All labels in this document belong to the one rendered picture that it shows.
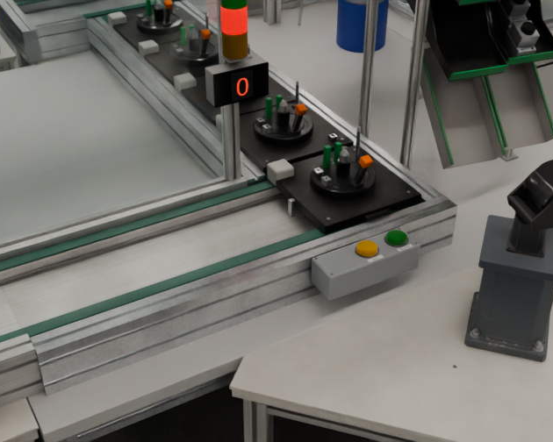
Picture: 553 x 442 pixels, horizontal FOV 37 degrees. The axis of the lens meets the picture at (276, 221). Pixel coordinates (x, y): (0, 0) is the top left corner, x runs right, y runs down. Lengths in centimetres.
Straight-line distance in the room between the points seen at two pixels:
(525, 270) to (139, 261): 73
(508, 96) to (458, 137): 18
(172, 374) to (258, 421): 18
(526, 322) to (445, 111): 55
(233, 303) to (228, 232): 22
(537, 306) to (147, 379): 69
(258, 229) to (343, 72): 91
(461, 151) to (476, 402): 61
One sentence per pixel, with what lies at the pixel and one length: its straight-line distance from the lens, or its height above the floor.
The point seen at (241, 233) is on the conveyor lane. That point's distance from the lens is 174.
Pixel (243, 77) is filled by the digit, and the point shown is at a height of 122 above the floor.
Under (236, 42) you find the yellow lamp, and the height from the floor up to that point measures 130.
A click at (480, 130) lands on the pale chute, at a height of 104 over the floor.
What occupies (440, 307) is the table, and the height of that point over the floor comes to 86.
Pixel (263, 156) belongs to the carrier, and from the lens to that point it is 189.
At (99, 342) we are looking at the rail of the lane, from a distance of 150.
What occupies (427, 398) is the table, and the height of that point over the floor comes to 86.
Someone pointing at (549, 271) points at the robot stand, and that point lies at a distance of 148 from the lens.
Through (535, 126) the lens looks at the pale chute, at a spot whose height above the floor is 102.
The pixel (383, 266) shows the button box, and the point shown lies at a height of 94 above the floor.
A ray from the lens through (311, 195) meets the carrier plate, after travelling 176.
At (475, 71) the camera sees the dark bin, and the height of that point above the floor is 121.
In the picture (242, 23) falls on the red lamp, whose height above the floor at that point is 133.
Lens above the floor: 194
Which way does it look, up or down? 35 degrees down
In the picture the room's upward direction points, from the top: straight up
